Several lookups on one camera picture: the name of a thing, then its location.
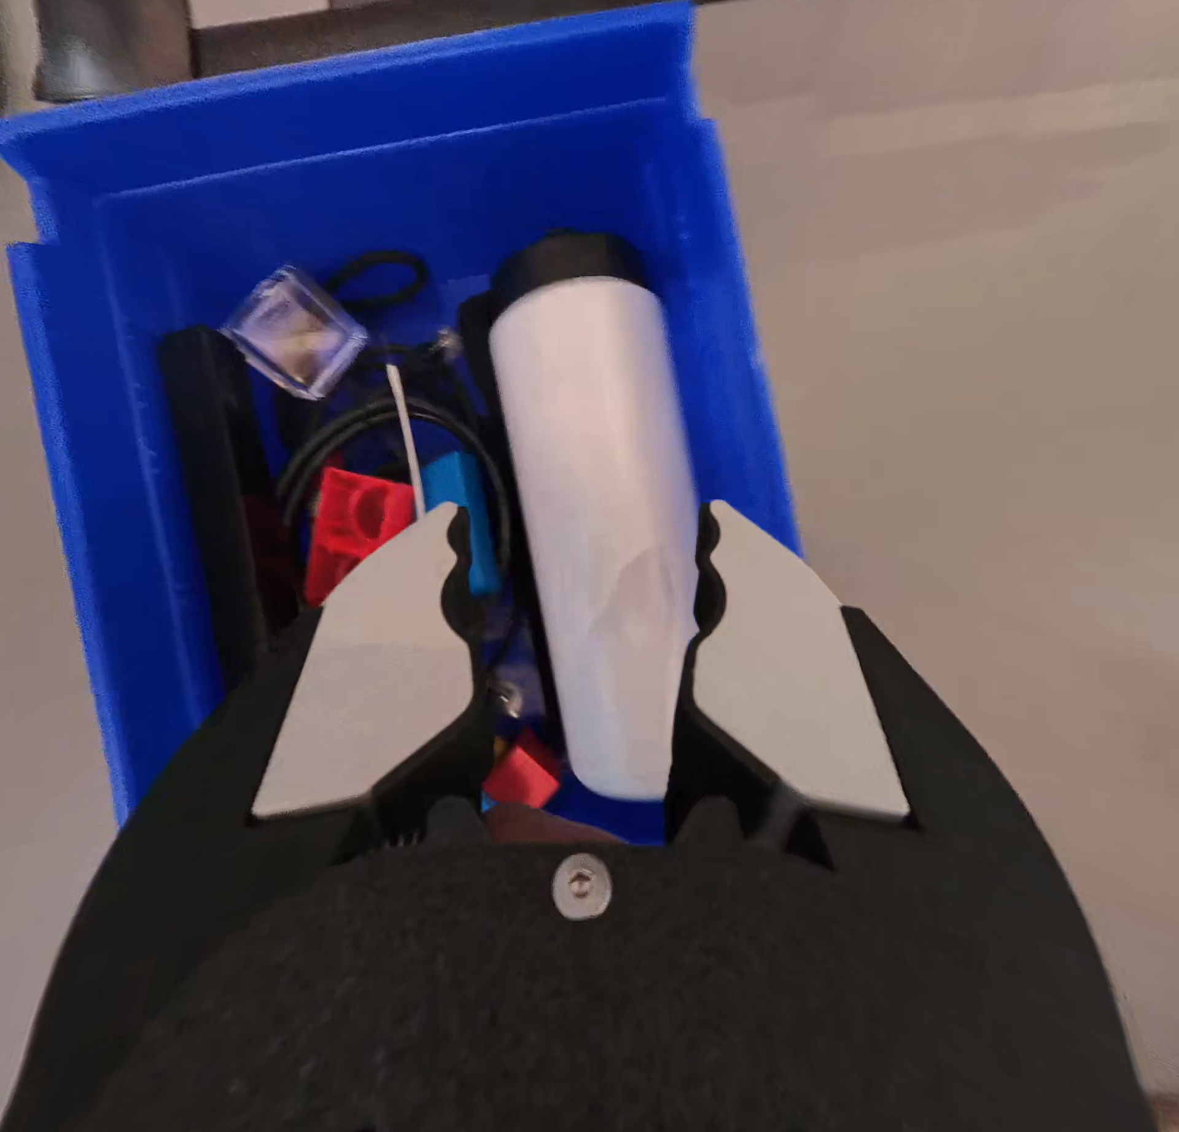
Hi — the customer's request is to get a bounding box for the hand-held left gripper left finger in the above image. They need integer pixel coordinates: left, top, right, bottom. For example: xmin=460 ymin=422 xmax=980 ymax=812
xmin=251 ymin=501 xmax=494 ymax=822

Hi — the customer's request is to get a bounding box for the red toy brick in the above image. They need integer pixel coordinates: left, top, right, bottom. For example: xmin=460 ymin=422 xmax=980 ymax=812
xmin=303 ymin=466 xmax=418 ymax=610

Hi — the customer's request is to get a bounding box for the blue rectangular block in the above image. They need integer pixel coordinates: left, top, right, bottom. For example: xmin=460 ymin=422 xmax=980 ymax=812
xmin=421 ymin=450 xmax=506 ymax=595

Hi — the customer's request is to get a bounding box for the black braided cable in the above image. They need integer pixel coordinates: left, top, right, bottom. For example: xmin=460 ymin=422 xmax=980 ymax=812
xmin=277 ymin=393 xmax=512 ymax=599

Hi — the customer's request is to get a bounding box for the blue storage bin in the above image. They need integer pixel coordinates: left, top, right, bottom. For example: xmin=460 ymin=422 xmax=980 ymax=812
xmin=0 ymin=0 xmax=805 ymax=850

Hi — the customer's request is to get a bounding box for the clear acrylic cube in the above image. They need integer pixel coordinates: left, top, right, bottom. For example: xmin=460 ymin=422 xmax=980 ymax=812
xmin=219 ymin=263 xmax=371 ymax=403

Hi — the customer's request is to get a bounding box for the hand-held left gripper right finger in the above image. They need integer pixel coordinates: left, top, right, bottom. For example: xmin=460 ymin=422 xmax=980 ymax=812
xmin=684 ymin=498 xmax=914 ymax=851

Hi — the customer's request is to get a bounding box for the white bottle black cap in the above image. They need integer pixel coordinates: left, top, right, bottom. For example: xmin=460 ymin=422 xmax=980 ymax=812
xmin=486 ymin=228 xmax=703 ymax=801

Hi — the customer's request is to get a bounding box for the grey desk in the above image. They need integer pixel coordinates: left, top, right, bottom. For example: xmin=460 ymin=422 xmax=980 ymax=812
xmin=0 ymin=0 xmax=1179 ymax=1105

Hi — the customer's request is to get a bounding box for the red cube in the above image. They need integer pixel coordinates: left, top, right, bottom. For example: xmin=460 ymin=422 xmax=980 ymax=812
xmin=481 ymin=728 xmax=566 ymax=811

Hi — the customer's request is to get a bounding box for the black elastic loop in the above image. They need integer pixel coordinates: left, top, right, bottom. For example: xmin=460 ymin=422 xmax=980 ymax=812
xmin=324 ymin=247 xmax=431 ymax=312

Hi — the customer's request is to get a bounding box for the white cable tie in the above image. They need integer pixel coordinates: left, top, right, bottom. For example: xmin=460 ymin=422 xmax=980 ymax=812
xmin=386 ymin=362 xmax=428 ymax=519

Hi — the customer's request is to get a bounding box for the black strap with buckle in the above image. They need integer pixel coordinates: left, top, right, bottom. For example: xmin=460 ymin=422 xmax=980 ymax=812
xmin=159 ymin=323 xmax=277 ymax=691

